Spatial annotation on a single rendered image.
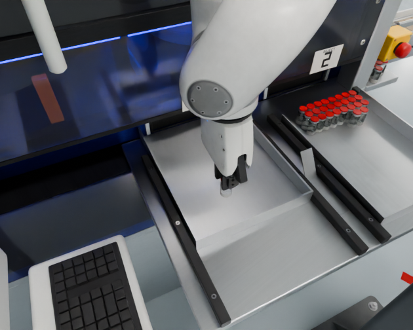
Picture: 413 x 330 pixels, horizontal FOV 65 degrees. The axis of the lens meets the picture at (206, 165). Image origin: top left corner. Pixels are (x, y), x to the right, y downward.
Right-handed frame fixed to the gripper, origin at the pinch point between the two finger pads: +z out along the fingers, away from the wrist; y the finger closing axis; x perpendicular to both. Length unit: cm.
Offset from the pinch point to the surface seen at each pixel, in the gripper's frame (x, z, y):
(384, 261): 82, 104, 1
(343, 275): 60, 103, -1
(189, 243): -9.7, 9.9, 4.6
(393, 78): 67, 15, -24
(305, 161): 20.2, 9.1, -2.9
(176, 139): -2.2, 11.8, -24.4
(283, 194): 13.1, 12.5, 0.7
